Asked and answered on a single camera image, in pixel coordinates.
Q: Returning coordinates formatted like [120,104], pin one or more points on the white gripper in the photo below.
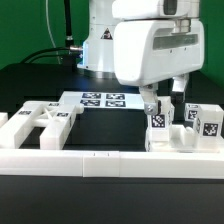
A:
[148,51]

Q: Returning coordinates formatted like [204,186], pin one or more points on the white chair seat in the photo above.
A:
[178,138]

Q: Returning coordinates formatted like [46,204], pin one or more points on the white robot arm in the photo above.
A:
[98,48]

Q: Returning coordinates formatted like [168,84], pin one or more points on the white marker sheet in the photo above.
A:
[103,100]

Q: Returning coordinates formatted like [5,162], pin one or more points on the white part at left edge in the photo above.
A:
[3,118]

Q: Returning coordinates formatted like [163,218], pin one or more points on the white U-shaped fence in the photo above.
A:
[113,163]

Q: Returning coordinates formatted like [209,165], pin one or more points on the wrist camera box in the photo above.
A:
[153,9]

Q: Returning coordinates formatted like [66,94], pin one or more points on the white chair back frame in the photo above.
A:
[56,120]

